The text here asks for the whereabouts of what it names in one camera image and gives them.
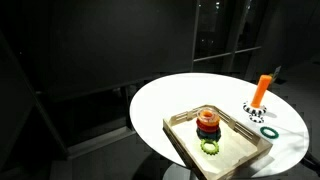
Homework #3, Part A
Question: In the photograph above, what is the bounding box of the dark green ring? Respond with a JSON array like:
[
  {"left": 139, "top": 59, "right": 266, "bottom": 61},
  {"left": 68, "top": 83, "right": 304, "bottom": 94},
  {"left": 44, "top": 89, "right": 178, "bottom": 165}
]
[{"left": 259, "top": 126, "right": 280, "bottom": 140}]

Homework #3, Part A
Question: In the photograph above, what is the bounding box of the light wooden slatted tray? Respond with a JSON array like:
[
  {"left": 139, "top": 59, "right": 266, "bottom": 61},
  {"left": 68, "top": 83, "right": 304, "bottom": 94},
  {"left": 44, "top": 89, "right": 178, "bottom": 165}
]
[{"left": 162, "top": 104, "right": 274, "bottom": 180}]

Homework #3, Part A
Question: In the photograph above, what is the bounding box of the orange cylindrical peg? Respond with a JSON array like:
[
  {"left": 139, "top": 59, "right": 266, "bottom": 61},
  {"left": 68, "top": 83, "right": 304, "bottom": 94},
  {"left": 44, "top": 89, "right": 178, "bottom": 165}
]
[{"left": 250, "top": 74, "right": 273, "bottom": 109}]

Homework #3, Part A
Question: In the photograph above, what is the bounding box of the small upright card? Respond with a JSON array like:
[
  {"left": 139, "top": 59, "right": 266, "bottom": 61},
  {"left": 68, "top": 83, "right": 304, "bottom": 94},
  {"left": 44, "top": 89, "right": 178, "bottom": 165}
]
[{"left": 271, "top": 65, "right": 283, "bottom": 84}]

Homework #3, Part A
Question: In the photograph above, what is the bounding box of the orange translucent ring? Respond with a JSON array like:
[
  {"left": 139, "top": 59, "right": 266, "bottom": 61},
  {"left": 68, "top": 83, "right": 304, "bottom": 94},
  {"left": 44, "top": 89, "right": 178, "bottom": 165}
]
[{"left": 196, "top": 107, "right": 221, "bottom": 127}]

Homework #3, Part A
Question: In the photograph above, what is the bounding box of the red ring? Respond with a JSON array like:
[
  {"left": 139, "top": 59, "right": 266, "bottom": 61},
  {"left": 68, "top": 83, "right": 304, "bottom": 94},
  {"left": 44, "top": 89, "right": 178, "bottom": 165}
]
[{"left": 195, "top": 119, "right": 221, "bottom": 134}]

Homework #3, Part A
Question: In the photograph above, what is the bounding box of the grey window frame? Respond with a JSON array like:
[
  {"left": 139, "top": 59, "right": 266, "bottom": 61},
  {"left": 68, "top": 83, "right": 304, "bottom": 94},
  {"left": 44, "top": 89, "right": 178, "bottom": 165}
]
[{"left": 190, "top": 0, "right": 264, "bottom": 73}]

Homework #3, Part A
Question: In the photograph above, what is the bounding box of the dark blue ring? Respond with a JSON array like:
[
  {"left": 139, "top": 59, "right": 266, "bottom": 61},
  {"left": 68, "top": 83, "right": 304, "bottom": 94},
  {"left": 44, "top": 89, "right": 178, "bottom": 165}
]
[{"left": 195, "top": 127, "right": 222, "bottom": 143}]

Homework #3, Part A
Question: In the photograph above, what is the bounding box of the lime green toothed ring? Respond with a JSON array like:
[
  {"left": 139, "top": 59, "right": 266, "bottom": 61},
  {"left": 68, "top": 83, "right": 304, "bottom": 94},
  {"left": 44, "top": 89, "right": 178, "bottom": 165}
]
[{"left": 200, "top": 138, "right": 220, "bottom": 156}]

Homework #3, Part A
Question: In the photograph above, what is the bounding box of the white table pedestal base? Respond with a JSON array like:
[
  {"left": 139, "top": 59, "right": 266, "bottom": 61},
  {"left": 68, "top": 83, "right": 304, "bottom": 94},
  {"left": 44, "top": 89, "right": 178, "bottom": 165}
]
[{"left": 162, "top": 163, "right": 193, "bottom": 180}]

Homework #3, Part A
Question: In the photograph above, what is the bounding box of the large black white striped ring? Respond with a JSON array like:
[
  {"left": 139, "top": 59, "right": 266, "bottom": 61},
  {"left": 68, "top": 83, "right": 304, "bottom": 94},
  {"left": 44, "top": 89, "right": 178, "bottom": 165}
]
[{"left": 242, "top": 100, "right": 268, "bottom": 117}]

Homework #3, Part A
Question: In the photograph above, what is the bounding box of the small black white striped ring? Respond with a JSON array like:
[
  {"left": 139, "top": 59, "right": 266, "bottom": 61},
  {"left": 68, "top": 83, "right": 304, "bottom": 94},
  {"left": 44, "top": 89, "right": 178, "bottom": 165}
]
[{"left": 248, "top": 114, "right": 265, "bottom": 124}]

